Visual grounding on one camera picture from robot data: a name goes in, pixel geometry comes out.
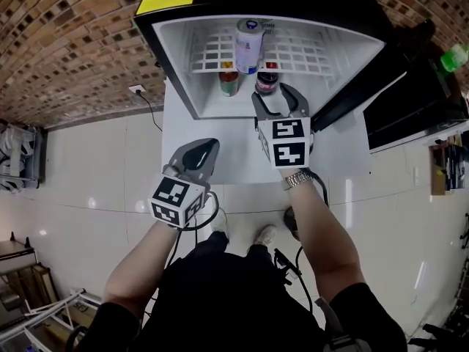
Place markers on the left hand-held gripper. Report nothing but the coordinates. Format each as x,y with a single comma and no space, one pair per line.
176,200

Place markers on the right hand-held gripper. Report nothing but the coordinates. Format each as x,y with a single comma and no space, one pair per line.
289,143

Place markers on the red and green bottle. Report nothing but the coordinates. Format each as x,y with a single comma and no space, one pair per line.
229,84

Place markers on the white tall bottle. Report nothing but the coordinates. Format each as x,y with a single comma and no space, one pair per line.
249,48

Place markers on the green plastic bottle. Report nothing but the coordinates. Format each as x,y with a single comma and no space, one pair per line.
454,58

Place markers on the person's left forearm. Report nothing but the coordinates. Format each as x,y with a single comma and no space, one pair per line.
139,270

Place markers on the person's right forearm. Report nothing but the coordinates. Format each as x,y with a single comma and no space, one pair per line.
326,240

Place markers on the yellow fridge sticker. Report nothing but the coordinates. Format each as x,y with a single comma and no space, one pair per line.
165,1

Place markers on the person's left white shoe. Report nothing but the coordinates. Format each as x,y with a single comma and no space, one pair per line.
220,224

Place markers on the person's white shoe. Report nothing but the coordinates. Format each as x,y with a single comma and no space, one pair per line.
220,224
266,234

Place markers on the silver wristwatch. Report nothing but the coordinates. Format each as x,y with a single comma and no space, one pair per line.
297,180

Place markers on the person's right white shoe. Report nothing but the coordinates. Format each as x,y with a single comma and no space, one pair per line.
266,234

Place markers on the dark round base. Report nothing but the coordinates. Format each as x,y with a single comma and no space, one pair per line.
292,222

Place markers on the black waist device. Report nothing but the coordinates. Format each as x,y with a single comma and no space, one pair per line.
286,264

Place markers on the person's black clothing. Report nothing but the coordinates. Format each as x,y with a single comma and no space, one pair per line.
234,306

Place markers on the white metal rack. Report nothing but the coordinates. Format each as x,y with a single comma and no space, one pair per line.
18,156

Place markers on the wooden shelf with books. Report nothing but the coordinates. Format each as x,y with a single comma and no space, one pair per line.
448,167

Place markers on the wooden crate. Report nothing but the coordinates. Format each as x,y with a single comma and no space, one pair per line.
25,281

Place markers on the black equipment pile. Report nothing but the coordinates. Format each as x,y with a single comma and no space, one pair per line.
445,332

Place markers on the white wall socket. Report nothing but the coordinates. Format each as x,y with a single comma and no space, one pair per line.
136,88

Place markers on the small white wall switch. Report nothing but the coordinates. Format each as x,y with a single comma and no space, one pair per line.
416,174

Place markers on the white metal frame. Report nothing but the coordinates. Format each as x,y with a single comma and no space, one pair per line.
44,314

